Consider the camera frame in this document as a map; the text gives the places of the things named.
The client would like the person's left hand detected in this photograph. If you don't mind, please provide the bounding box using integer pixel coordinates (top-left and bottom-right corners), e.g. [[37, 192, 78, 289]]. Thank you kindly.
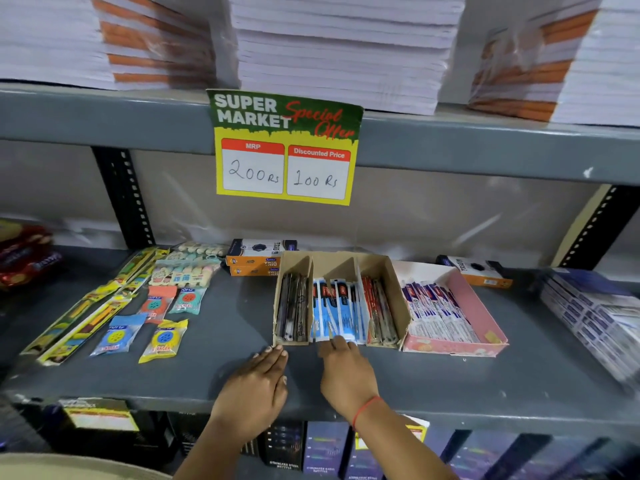
[[210, 345, 290, 443]]

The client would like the person's right hand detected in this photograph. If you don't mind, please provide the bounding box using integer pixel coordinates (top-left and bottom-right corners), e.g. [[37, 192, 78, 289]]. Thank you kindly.
[[318, 336, 381, 421]]

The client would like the person's left forearm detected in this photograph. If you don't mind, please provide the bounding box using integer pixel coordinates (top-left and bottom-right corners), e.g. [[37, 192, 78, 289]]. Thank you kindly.
[[172, 420, 262, 480]]

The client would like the person's right forearm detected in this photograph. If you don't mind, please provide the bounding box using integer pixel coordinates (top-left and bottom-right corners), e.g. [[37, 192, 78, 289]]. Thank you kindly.
[[351, 399, 459, 480]]

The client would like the bunch of blue pen packets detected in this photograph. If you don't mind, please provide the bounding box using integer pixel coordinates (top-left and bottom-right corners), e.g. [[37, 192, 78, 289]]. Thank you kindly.
[[310, 277, 369, 344]]

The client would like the bunch of black pens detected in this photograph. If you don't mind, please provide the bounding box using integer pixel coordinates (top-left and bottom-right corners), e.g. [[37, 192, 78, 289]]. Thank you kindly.
[[276, 272, 310, 343]]

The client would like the row of dark purple boxes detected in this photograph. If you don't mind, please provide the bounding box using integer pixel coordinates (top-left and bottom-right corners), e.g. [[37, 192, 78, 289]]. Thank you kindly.
[[240, 419, 640, 480]]

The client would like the bunch of red pen packets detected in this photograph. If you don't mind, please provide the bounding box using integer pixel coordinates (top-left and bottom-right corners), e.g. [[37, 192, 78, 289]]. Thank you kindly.
[[361, 276, 400, 347]]

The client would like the brown divided cardboard box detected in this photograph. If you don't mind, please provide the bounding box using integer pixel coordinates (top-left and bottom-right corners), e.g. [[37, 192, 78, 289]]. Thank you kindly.
[[272, 251, 414, 351]]

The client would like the orange flat stationery box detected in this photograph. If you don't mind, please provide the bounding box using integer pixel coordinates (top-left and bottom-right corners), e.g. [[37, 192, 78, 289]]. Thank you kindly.
[[229, 265, 281, 277]]

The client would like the yellow shelf price label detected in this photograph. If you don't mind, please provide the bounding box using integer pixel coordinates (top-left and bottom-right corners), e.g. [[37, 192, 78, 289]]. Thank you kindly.
[[58, 398, 140, 432], [354, 416, 431, 451]]

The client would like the bunch of white pen packets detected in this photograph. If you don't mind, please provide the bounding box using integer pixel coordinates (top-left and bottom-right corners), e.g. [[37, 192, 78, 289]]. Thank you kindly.
[[401, 280, 481, 344]]

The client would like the yellow sharpener packet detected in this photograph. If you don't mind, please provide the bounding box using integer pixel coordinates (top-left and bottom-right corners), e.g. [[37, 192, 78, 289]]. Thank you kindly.
[[138, 319, 190, 365]]

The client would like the teal sharpener packet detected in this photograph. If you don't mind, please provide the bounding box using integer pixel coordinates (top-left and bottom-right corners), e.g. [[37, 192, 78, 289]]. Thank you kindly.
[[168, 287, 208, 316]]

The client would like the orange sharpener packet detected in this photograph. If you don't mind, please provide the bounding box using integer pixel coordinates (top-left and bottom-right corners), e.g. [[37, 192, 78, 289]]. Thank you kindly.
[[137, 286, 178, 324]]

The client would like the pink cardboard box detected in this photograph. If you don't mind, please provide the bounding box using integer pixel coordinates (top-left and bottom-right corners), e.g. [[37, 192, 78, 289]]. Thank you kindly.
[[392, 260, 510, 358]]

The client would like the clear packet of printed erasers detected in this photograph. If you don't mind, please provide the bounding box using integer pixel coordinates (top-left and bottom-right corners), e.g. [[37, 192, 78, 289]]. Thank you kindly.
[[149, 257, 222, 289]]

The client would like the clear packet of white erasers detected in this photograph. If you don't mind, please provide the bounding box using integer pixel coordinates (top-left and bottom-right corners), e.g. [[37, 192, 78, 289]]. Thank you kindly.
[[176, 241, 231, 258]]

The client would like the black white orange small box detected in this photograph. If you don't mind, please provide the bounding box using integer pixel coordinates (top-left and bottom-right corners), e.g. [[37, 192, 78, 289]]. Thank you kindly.
[[435, 255, 514, 289]]

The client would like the blue sharpener packet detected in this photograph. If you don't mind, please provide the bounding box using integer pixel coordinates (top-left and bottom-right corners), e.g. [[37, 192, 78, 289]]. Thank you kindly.
[[89, 314, 148, 357]]

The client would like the long yellow ruler packet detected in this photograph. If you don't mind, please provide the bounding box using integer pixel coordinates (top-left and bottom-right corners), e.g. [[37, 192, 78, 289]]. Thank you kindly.
[[20, 247, 159, 356], [37, 250, 171, 367]]

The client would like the green yellow price sign card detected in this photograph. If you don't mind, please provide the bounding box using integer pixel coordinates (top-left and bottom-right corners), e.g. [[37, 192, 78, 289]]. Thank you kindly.
[[206, 89, 364, 206]]

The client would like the beige round basket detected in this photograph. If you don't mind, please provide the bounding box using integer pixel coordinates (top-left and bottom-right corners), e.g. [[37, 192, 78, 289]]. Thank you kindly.
[[0, 453, 174, 480]]

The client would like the black perforated shelf upright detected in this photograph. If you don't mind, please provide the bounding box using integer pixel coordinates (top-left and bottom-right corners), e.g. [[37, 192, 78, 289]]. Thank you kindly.
[[91, 147, 156, 249], [557, 185, 640, 271]]

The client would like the grey metal shelf rack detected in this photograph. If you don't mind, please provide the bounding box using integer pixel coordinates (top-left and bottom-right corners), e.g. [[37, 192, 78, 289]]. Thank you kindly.
[[0, 82, 640, 445]]

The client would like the stack of white blue boxes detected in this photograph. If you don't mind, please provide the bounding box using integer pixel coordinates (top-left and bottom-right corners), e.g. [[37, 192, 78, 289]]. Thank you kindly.
[[539, 268, 640, 386]]

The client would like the red biscuit packet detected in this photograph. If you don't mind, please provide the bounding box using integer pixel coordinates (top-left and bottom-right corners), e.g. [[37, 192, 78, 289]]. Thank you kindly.
[[0, 252, 64, 291], [0, 221, 54, 261]]

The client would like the stack of plain white notebooks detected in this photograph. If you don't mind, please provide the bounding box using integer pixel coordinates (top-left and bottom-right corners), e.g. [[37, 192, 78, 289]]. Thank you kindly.
[[227, 0, 467, 116]]

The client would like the wrapped stack of orange notebooks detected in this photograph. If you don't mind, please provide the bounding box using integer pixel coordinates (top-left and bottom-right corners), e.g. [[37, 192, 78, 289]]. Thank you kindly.
[[468, 0, 640, 128]]

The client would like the stack of white orange notebooks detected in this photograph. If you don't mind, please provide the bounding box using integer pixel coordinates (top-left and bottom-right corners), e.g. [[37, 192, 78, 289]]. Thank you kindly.
[[0, 0, 217, 91]]

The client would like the red thread bracelet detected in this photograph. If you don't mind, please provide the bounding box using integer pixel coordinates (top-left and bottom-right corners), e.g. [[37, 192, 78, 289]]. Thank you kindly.
[[351, 396, 384, 429]]

